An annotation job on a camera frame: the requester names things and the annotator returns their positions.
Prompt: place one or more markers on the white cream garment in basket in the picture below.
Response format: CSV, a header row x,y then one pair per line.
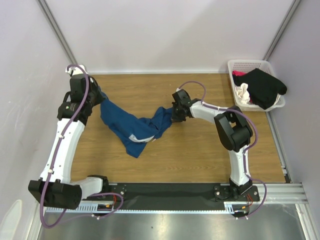
x,y
243,94

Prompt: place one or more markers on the aluminium frame post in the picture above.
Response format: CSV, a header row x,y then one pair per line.
x,y
49,16
282,28

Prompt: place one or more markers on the black t shirt in basket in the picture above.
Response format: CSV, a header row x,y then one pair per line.
x,y
263,88

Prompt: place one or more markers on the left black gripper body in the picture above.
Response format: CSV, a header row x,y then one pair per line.
x,y
95,97

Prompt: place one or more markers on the right aluminium frame post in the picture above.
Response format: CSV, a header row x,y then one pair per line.
x,y
282,28

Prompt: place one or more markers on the red garment in basket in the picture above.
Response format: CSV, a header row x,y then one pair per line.
x,y
238,73

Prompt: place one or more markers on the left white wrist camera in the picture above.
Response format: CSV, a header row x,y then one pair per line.
x,y
75,70

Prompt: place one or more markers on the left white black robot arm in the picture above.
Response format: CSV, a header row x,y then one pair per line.
x,y
54,187

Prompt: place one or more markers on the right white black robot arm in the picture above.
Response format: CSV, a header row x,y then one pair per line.
x,y
234,132

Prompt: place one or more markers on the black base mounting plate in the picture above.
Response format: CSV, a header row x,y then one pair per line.
x,y
177,194

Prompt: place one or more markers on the blue printed t shirt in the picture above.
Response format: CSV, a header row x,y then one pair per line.
x,y
134,132

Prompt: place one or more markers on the grey slotted cable duct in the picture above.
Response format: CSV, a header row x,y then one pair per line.
x,y
96,208

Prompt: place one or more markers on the white plastic laundry basket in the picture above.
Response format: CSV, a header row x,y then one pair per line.
x,y
245,66

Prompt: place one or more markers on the left aluminium frame post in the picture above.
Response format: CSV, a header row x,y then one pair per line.
x,y
49,16

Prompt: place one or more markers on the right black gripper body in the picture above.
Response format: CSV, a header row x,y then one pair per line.
x,y
176,113

